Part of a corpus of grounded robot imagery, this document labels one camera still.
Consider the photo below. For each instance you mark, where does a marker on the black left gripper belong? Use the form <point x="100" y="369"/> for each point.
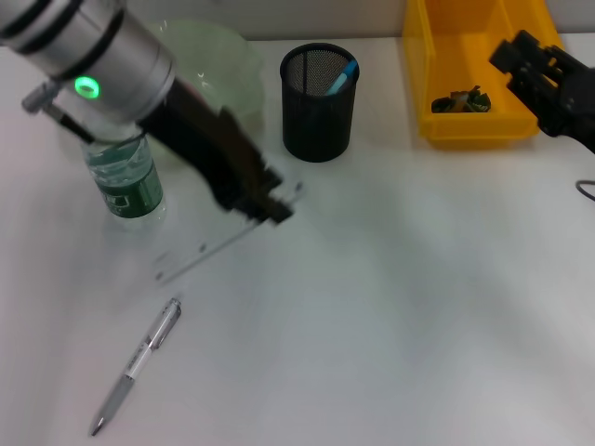
<point x="204" y="144"/>

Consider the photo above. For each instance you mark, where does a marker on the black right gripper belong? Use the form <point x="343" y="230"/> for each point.
<point x="581" y="107"/>

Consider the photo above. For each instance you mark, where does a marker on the transparent plastic ruler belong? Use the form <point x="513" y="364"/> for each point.
<point x="209" y="246"/>

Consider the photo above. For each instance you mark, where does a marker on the green plastic wrapper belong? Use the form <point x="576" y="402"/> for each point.
<point x="465" y="103"/>

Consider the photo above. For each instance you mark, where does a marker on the blue scissors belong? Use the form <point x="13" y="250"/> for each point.
<point x="343" y="79"/>

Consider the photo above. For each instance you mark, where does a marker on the clear bottle with green label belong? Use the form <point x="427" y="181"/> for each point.
<point x="130" y="186"/>

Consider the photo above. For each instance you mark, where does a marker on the black mesh pen cup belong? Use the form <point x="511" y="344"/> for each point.
<point x="316" y="130"/>

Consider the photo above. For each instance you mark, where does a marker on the green glass fruit plate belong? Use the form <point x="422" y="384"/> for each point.
<point x="223" y="60"/>

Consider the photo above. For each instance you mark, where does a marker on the clear silver ballpoint pen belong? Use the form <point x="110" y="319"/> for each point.
<point x="139" y="362"/>

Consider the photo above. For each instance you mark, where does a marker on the yellow plastic storage bin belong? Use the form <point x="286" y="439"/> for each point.
<point x="446" y="56"/>

